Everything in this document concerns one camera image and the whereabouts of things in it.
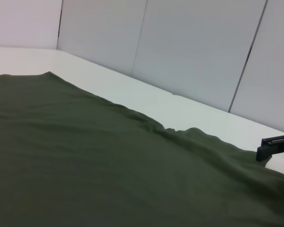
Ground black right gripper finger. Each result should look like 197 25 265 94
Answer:
255 131 284 163

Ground dark green shirt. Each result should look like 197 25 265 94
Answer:
0 71 284 227

